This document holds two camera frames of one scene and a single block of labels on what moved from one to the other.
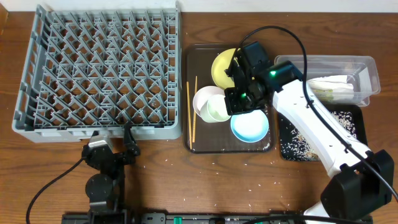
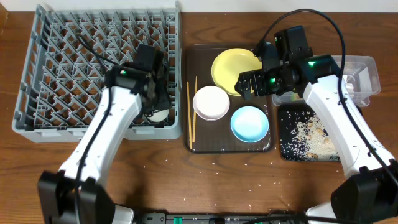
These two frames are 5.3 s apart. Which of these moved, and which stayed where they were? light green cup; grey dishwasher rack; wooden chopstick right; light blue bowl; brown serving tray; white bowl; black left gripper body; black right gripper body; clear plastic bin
Moved: light green cup; black left gripper body; black right gripper body
Stayed: light blue bowl; clear plastic bin; white bowl; wooden chopstick right; brown serving tray; grey dishwasher rack
